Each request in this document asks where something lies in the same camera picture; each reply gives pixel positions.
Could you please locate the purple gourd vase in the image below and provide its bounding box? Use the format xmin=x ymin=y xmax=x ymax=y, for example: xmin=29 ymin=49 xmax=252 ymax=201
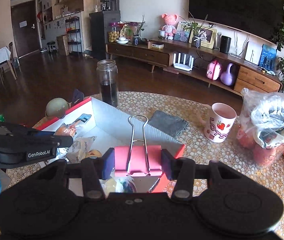
xmin=220 ymin=63 xmax=236 ymax=86

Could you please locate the wooden tv cabinet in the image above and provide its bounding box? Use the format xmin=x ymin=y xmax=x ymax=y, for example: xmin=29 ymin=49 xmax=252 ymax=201
xmin=106 ymin=38 xmax=282 ymax=95

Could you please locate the black television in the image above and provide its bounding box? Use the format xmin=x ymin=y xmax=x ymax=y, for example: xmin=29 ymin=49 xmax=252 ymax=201
xmin=188 ymin=0 xmax=284 ymax=42

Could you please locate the jar of yellow snacks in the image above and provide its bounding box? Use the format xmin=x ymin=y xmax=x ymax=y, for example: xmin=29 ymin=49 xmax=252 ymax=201
xmin=108 ymin=22 xmax=121 ymax=43

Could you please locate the pink plush bear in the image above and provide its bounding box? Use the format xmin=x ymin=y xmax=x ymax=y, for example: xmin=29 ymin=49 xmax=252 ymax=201
xmin=161 ymin=14 xmax=179 ymax=40

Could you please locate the glass jar with dark liquid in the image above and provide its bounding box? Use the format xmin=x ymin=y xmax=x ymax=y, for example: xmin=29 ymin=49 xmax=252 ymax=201
xmin=96 ymin=60 xmax=118 ymax=107

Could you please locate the pink strawberry mug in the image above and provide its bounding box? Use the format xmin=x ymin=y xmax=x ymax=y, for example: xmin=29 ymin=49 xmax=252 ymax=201
xmin=197 ymin=102 xmax=237 ymax=143

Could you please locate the red cardboard box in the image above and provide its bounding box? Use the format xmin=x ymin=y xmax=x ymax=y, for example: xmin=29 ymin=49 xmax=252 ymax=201
xmin=35 ymin=96 xmax=186 ymax=193

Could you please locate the yellow photo frame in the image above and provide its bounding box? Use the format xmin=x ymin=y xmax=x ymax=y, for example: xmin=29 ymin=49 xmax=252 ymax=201
xmin=190 ymin=27 xmax=217 ymax=49

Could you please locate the black smart speaker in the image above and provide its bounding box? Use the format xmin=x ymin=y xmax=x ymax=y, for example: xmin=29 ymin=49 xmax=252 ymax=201
xmin=219 ymin=35 xmax=231 ymax=54

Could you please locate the grey cloth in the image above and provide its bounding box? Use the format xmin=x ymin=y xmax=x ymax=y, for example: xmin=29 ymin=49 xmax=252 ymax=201
xmin=148 ymin=111 xmax=188 ymax=138

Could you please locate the pink binder clip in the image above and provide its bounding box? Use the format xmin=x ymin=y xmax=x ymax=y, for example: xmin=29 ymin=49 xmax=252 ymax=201
xmin=114 ymin=114 xmax=162 ymax=177

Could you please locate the white wifi router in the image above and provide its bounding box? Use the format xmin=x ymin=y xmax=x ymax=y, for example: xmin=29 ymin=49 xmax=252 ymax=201
xmin=173 ymin=53 xmax=194 ymax=72

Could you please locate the plastic bag of apples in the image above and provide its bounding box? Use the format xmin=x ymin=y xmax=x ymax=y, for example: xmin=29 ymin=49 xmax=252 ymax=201
xmin=237 ymin=88 xmax=284 ymax=168

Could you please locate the orange bear shaped case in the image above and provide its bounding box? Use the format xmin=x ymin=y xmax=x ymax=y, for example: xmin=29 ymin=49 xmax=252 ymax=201
xmin=85 ymin=150 xmax=102 ymax=159

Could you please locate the clear bag of candy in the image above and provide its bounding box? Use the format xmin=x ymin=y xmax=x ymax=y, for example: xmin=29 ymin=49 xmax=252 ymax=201
xmin=100 ymin=176 xmax=137 ymax=196

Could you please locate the potted green plant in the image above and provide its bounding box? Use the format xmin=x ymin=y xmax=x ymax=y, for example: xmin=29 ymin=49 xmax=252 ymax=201
xmin=180 ymin=12 xmax=214 ymax=48

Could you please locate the blue picture canvas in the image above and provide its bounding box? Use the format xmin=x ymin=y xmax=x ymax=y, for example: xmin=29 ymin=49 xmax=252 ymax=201
xmin=258 ymin=44 xmax=277 ymax=71

